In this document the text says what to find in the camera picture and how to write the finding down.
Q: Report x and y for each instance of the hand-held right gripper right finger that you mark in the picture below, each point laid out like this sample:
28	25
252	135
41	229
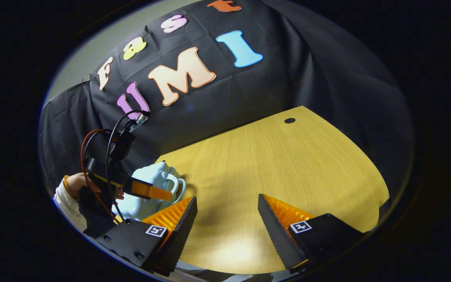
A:
276	235

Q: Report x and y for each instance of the light blue suitcase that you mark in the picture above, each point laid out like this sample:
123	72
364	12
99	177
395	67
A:
159	176

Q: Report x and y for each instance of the black backdrop cloth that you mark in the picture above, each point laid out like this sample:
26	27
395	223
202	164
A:
249	90

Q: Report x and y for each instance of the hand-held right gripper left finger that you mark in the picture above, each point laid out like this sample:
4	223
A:
184	227

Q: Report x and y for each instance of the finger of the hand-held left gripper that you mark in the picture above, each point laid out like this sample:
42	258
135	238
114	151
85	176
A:
151	192

